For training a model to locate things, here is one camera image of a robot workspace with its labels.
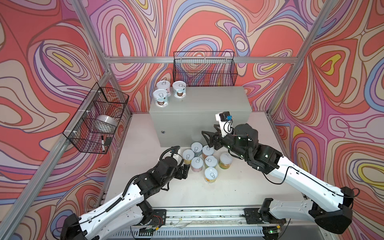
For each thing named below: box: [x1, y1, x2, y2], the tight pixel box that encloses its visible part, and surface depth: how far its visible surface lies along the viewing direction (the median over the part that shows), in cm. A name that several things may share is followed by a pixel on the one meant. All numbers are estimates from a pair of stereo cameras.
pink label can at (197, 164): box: [191, 156, 204, 173], surface depth 89 cm
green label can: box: [205, 155, 218, 168], surface depth 89 cm
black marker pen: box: [101, 135, 105, 152], surface depth 73 cm
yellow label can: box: [182, 149, 195, 165], surface depth 91 cm
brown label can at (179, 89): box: [172, 80, 187, 99], surface depth 80 cm
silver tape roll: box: [96, 114, 118, 127], surface depth 75 cm
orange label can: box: [202, 145, 215, 159], surface depth 93 cm
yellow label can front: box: [204, 166, 218, 184], surface depth 84 cm
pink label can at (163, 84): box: [156, 80, 171, 97], surface depth 80 cm
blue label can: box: [191, 141, 203, 157], surface depth 95 cm
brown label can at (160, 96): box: [153, 89, 169, 108], surface depth 75 cm
